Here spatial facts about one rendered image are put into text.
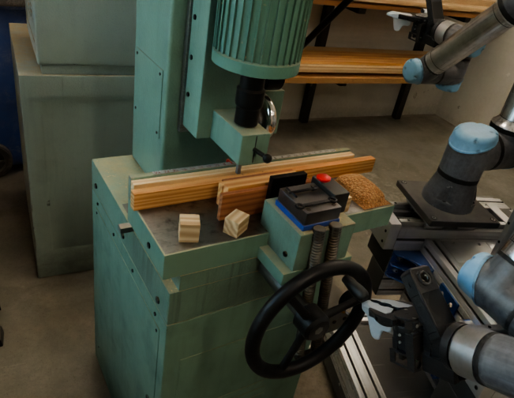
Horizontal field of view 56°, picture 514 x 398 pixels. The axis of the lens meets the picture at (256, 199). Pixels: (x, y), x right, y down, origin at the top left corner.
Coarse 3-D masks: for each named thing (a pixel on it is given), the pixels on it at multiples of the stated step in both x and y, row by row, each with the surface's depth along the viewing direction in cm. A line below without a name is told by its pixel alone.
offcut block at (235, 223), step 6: (234, 210) 99; (228, 216) 97; (234, 216) 97; (240, 216) 97; (246, 216) 98; (228, 222) 96; (234, 222) 96; (240, 222) 96; (246, 222) 99; (228, 228) 97; (234, 228) 96; (240, 228) 97; (246, 228) 100; (228, 234) 98; (234, 234) 97; (240, 234) 98
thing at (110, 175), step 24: (96, 168) 131; (120, 168) 133; (96, 192) 135; (120, 192) 123; (120, 216) 118; (144, 264) 106; (168, 288) 96; (192, 288) 98; (216, 288) 101; (240, 288) 105; (264, 288) 110; (168, 312) 98; (192, 312) 101
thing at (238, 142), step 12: (216, 120) 107; (228, 120) 104; (216, 132) 108; (228, 132) 103; (240, 132) 100; (252, 132) 101; (264, 132) 102; (228, 144) 104; (240, 144) 100; (252, 144) 101; (264, 144) 102; (240, 156) 101; (252, 156) 103
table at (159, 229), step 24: (144, 216) 98; (168, 216) 100; (216, 216) 102; (360, 216) 114; (384, 216) 119; (144, 240) 98; (168, 240) 93; (216, 240) 96; (240, 240) 97; (264, 240) 101; (168, 264) 91; (192, 264) 94; (216, 264) 97; (264, 264) 100
